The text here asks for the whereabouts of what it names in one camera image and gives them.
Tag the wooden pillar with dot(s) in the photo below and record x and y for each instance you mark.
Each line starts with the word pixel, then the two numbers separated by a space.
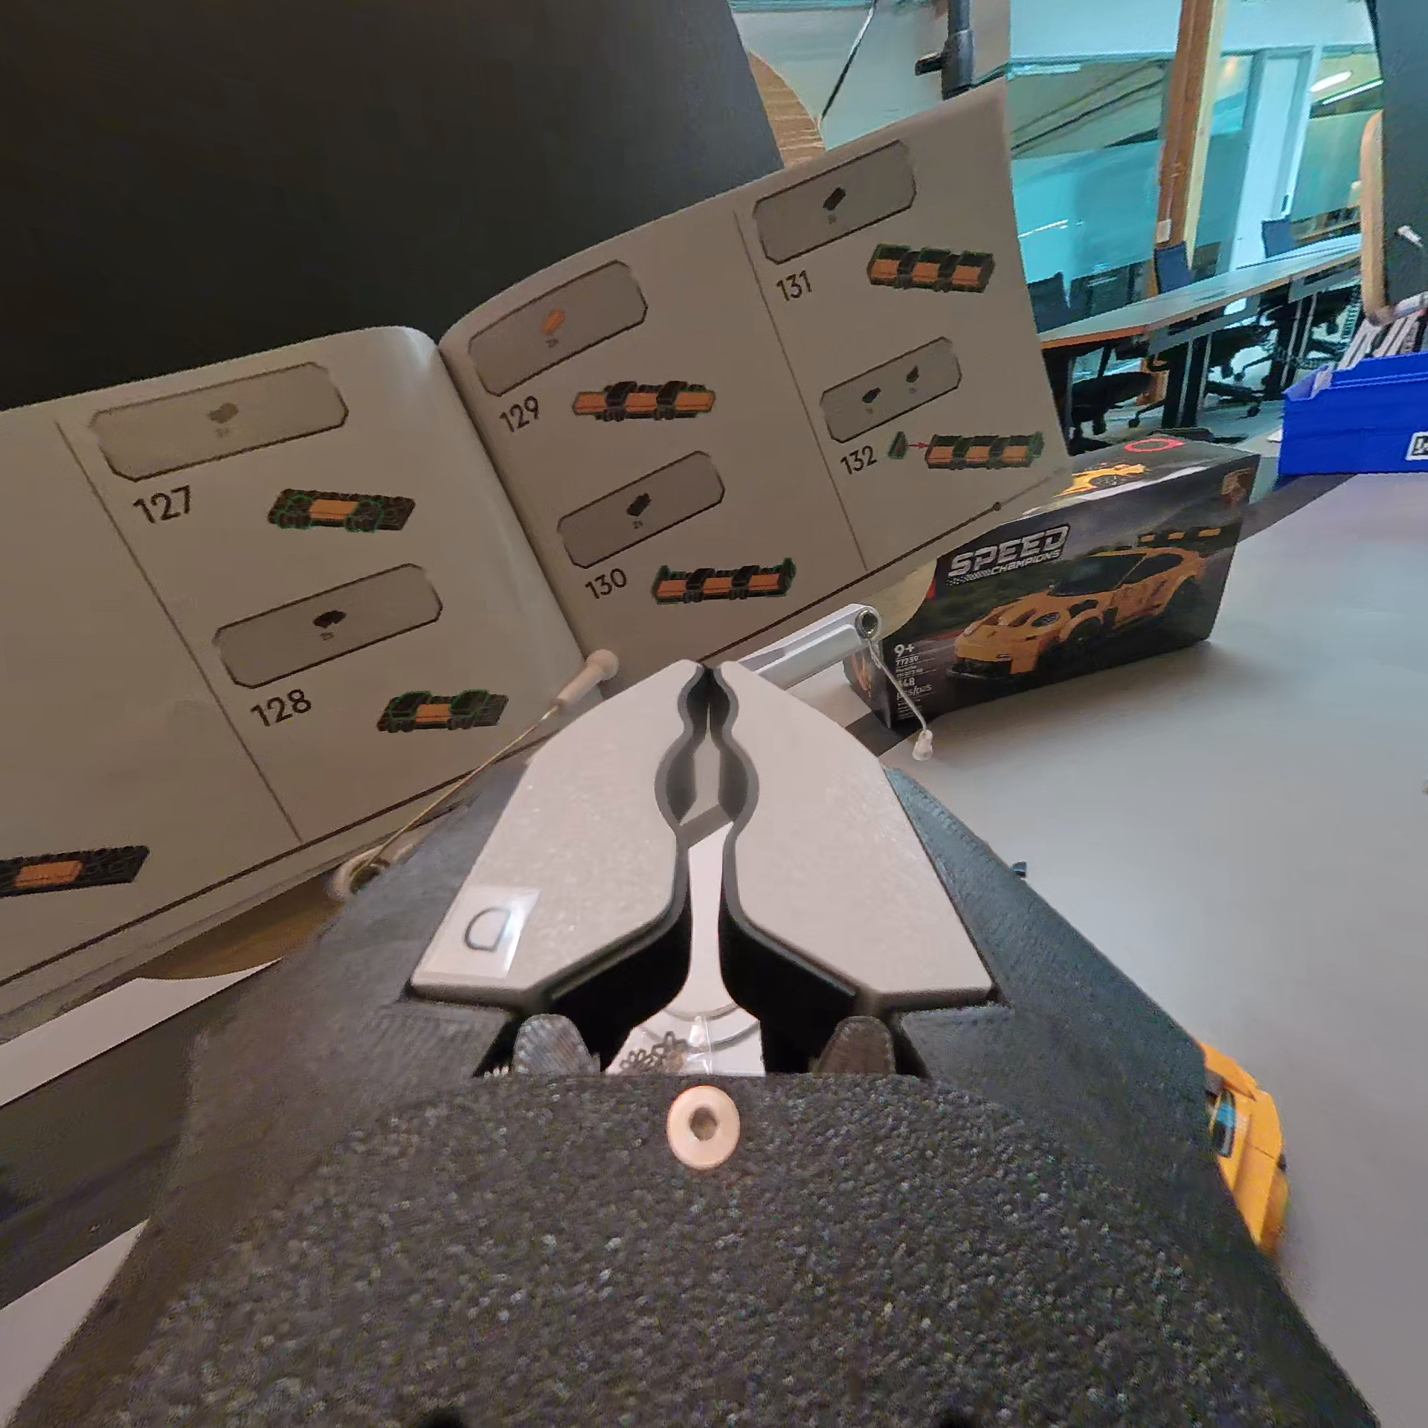
pixel 1185 110

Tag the row of dark office chairs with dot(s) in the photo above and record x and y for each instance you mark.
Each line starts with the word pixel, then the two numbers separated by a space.
pixel 1238 357

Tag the black hanging pole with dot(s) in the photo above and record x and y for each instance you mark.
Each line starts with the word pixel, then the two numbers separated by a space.
pixel 957 44

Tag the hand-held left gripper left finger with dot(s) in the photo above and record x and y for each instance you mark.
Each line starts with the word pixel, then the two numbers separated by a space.
pixel 558 848

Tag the yellow lego car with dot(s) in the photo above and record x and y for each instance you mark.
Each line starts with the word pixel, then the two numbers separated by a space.
pixel 1244 1159

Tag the white book stand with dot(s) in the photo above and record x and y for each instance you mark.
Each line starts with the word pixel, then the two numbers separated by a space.
pixel 814 646

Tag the long grey desk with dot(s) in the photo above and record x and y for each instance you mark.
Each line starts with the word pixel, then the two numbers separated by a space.
pixel 1205 296

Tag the stacked blue plastic bins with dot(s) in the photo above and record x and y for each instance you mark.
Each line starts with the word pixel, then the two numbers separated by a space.
pixel 1360 423

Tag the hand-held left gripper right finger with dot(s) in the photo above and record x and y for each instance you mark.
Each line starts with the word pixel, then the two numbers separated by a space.
pixel 859 870

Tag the clear bag of small parts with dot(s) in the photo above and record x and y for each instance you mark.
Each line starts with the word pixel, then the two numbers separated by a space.
pixel 658 1054

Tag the lego set box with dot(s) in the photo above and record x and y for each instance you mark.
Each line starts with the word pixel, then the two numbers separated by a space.
pixel 1115 602

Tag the lego instruction booklet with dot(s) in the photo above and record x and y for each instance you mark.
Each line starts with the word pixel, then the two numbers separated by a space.
pixel 167 670

